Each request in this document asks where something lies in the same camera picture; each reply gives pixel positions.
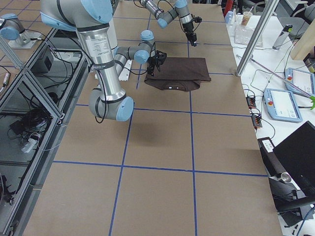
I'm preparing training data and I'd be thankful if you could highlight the far blue teach pendant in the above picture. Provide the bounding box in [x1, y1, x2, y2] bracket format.
[285, 68, 315, 95]

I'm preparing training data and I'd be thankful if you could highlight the blue teach pendant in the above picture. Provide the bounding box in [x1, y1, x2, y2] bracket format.
[285, 68, 315, 95]
[263, 88, 303, 123]

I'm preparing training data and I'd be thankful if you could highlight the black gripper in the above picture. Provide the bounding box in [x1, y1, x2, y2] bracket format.
[147, 58, 160, 76]
[183, 23, 197, 47]

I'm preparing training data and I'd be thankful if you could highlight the aluminium frame post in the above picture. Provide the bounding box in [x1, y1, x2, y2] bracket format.
[236, 0, 279, 77]

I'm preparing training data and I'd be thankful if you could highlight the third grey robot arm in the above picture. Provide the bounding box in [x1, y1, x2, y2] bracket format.
[0, 13, 42, 49]

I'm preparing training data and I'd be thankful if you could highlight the near blue teach pendant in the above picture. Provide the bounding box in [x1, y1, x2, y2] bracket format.
[263, 88, 303, 123]

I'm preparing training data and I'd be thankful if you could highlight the steel cup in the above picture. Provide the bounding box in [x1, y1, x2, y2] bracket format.
[275, 172, 292, 184]

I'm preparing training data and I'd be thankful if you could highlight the reacher grabber stick tool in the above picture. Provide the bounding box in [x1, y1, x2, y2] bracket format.
[250, 57, 315, 110]

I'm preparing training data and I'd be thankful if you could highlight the black box with label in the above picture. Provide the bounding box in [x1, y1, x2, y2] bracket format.
[257, 137, 286, 177]

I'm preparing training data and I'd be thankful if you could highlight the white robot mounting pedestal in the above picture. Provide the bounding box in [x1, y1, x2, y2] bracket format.
[119, 59, 132, 81]

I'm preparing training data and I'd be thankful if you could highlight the paper drink cup with straw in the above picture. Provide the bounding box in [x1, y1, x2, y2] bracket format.
[241, 7, 253, 26]

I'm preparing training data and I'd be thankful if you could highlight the dark brown t-shirt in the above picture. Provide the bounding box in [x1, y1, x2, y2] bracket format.
[144, 57, 211, 91]

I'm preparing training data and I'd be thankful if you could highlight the black monitor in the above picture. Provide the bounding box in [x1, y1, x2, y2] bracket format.
[274, 121, 315, 196]

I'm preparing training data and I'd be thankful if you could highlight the black usb hub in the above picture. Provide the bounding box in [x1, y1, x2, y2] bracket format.
[251, 114, 262, 130]
[246, 96, 256, 109]

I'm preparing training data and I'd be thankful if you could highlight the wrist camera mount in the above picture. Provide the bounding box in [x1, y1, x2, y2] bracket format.
[192, 15, 202, 23]
[155, 50, 167, 67]

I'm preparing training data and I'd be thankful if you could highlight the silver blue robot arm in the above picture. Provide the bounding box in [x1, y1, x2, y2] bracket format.
[40, 0, 155, 121]
[132, 0, 202, 47]

